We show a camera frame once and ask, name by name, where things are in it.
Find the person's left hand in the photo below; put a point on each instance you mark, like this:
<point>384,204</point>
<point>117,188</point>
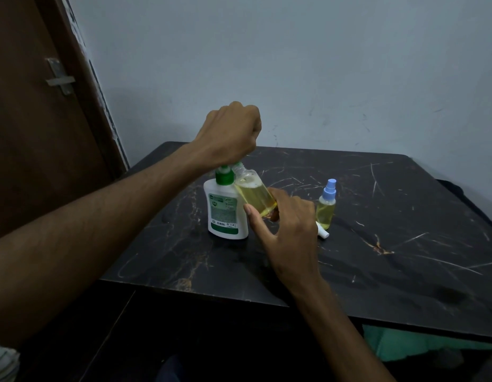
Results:
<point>228,135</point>

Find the person's right hand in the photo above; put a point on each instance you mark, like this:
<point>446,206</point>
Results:
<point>293,246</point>

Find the white spray cap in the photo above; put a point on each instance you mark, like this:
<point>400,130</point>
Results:
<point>322,231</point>

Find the small clear bottle white cap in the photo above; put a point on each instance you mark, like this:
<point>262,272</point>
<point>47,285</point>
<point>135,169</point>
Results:
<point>255,194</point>

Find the blue spray cap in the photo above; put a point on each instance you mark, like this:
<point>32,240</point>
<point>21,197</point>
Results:
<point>329,191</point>

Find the white green hand sanitizer bottle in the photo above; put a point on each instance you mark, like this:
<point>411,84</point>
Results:
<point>224,218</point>

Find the person's right forearm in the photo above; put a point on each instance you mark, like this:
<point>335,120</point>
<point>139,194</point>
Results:
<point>345,338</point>

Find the person's left forearm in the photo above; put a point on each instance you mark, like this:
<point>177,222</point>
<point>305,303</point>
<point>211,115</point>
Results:
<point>75,250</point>

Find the person's blue trousers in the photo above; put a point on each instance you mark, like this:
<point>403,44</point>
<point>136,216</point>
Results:
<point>168,370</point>

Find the person's white sleeve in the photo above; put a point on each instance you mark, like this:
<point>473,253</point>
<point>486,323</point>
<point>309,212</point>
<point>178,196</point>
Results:
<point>3,364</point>

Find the green cloth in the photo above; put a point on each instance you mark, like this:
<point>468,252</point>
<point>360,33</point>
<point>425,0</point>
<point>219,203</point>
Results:
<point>425,342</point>

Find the metal door latch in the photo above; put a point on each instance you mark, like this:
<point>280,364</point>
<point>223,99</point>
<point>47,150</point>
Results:
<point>59,79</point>

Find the brown wooden door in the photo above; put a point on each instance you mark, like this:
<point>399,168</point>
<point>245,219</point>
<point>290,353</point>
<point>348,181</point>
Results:
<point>31,147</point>

